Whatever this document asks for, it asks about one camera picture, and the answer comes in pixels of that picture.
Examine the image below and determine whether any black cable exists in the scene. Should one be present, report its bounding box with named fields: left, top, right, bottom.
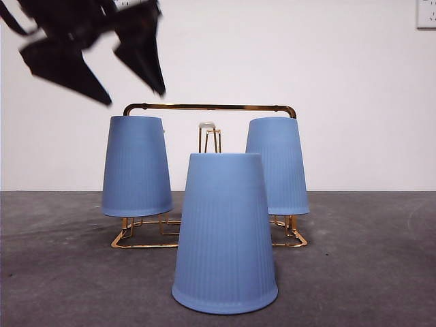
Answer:
left=0, top=5, right=29, bottom=35

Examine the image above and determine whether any gold wire cup holder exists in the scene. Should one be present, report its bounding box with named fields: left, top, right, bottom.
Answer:
left=110, top=103, right=309, bottom=249

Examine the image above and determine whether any blue ribbed plastic cup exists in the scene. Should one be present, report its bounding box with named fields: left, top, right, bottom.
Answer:
left=245, top=117, right=311, bottom=216
left=101, top=115, right=175, bottom=218
left=171, top=153, right=279, bottom=315

